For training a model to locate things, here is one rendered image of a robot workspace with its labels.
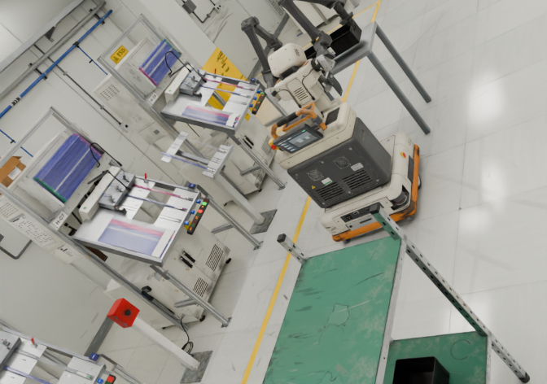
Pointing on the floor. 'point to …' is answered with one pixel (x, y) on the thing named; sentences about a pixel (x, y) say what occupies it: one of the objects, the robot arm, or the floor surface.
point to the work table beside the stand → (382, 67)
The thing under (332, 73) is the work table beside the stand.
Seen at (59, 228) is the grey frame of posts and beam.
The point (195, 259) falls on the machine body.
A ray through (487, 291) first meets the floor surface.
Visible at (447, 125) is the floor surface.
